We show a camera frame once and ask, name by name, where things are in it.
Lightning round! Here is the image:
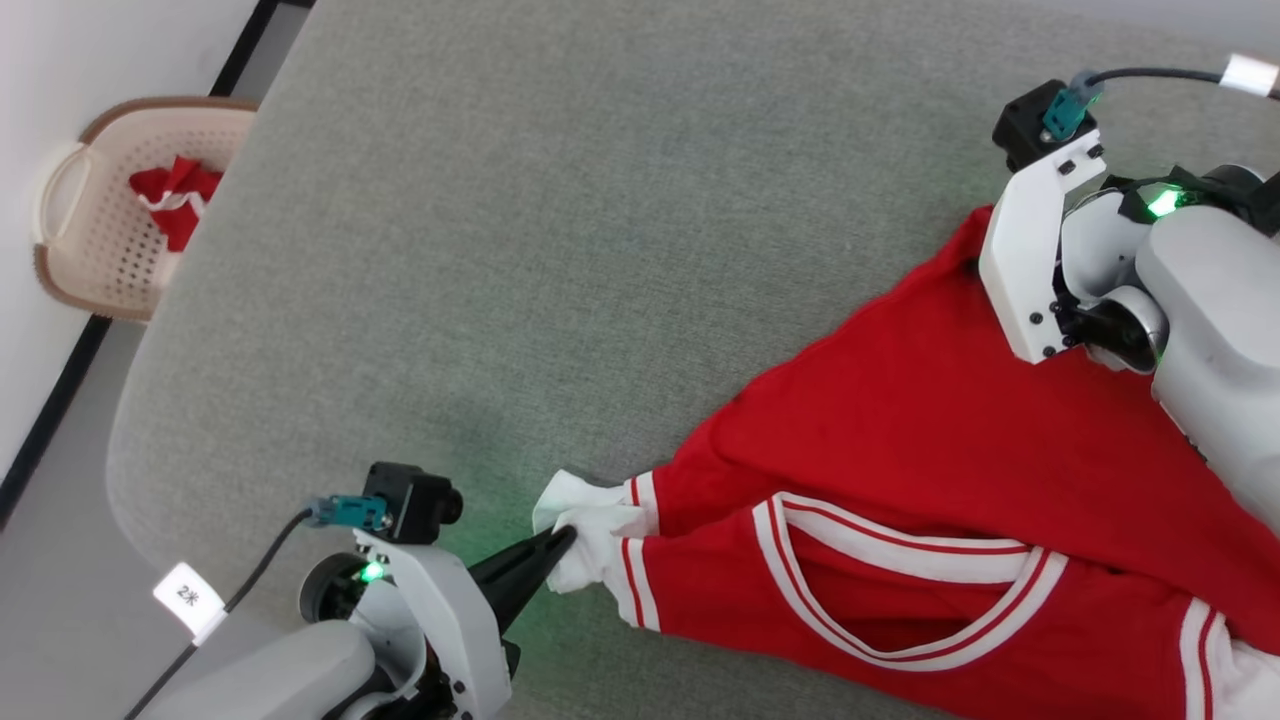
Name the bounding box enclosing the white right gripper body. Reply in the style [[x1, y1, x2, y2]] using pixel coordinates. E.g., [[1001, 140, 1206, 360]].
[[978, 130, 1153, 363]]

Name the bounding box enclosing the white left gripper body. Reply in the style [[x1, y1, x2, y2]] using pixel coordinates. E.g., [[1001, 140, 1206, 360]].
[[350, 530, 522, 720]]

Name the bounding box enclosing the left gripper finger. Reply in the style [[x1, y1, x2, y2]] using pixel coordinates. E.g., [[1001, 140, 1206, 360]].
[[468, 525, 579, 595], [480, 538, 575, 636]]

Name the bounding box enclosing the red white striped jersey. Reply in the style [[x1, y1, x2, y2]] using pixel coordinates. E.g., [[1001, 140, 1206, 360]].
[[532, 205, 1280, 720]]

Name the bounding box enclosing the black floor skirting strip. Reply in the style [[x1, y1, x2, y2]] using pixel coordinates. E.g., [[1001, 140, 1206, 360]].
[[0, 0, 316, 531]]

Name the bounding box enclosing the red garment with white trim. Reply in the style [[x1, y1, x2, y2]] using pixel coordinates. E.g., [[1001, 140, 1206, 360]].
[[129, 155, 225, 253]]

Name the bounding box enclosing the beige plastic laundry basket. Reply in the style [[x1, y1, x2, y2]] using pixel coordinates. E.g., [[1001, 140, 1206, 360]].
[[33, 96, 259, 323]]

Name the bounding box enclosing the teal left camera connector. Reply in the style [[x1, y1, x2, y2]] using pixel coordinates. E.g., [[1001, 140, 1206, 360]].
[[305, 495, 391, 531]]

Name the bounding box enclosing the teal camera connector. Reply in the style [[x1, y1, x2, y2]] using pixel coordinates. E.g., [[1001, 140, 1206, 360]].
[[305, 495, 391, 531], [1042, 70, 1106, 141]]

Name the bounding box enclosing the teal right camera connector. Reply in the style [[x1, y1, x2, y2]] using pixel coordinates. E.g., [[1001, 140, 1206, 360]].
[[1042, 70, 1106, 141]]

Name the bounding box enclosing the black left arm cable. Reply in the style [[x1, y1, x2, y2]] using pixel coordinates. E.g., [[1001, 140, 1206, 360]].
[[125, 508, 316, 720]]

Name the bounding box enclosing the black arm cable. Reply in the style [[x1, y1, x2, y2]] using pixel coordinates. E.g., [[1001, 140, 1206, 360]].
[[125, 508, 316, 720], [1090, 66, 1280, 101]]

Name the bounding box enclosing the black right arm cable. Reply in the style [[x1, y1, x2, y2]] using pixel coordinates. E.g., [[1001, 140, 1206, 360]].
[[1090, 66, 1280, 101]]

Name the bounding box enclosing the white label on left cable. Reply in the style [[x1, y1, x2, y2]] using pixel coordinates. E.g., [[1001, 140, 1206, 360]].
[[153, 562, 229, 646]]

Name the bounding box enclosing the white label on cable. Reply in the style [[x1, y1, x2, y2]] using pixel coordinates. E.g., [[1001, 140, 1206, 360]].
[[153, 562, 229, 646], [1220, 53, 1280, 98]]

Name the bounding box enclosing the white label on right cable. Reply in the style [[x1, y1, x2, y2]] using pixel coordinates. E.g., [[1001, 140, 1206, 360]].
[[1220, 53, 1280, 98]]

